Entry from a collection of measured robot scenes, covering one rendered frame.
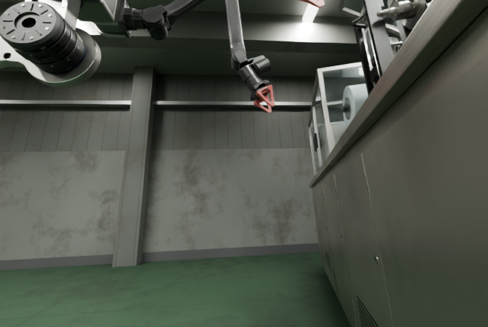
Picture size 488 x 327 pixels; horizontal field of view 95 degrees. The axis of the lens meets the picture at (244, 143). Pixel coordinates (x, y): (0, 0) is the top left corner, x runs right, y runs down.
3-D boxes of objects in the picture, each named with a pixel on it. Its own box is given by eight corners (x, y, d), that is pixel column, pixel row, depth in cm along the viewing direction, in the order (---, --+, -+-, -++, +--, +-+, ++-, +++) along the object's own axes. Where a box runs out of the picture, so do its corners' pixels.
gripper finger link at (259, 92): (277, 107, 91) (265, 89, 93) (282, 99, 84) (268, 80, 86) (263, 115, 89) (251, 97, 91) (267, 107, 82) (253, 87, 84)
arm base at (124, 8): (126, 38, 96) (129, 16, 100) (146, 39, 97) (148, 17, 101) (118, 22, 88) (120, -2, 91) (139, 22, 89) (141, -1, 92)
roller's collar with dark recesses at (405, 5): (393, 25, 83) (389, 11, 85) (411, 22, 82) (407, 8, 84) (401, 11, 77) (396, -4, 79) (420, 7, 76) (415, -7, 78)
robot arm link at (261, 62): (232, 65, 98) (233, 52, 89) (254, 55, 100) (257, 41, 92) (246, 87, 95) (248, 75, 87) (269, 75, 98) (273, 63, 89)
